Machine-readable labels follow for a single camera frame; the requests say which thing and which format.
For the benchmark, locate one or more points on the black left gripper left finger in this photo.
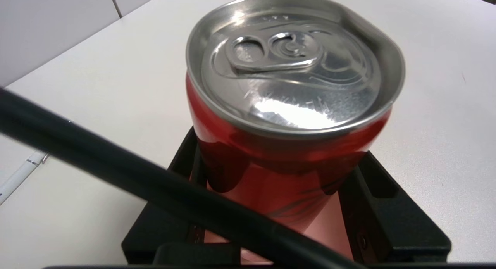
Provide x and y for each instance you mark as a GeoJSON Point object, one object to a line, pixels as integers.
{"type": "Point", "coordinates": [155, 234]}

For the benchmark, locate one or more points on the white pen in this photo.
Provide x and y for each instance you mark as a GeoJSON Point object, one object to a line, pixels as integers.
{"type": "Point", "coordinates": [19, 176]}

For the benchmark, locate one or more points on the red soda can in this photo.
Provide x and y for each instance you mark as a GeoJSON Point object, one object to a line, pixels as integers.
{"type": "Point", "coordinates": [290, 87]}

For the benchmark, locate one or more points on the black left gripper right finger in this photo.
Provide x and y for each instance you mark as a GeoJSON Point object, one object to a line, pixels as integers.
{"type": "Point", "coordinates": [387, 226]}

